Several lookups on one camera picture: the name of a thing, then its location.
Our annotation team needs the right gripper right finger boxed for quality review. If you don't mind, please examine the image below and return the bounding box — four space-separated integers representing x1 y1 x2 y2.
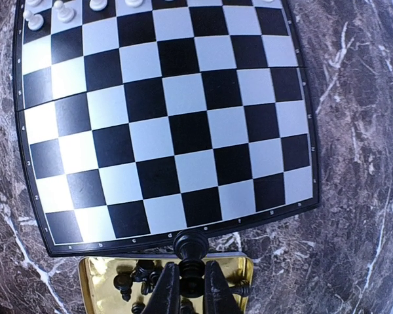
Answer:
203 260 241 314

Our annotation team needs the black white chess board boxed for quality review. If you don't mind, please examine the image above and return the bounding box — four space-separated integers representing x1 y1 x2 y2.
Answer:
12 1 320 256

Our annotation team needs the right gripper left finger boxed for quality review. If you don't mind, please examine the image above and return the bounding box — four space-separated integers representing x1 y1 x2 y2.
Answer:
143 262 180 314

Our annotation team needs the gold metal tray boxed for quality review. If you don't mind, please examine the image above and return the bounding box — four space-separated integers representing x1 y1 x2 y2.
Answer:
79 252 253 313

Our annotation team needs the black chess piece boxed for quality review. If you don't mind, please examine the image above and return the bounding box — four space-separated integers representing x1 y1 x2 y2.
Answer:
173 230 209 298

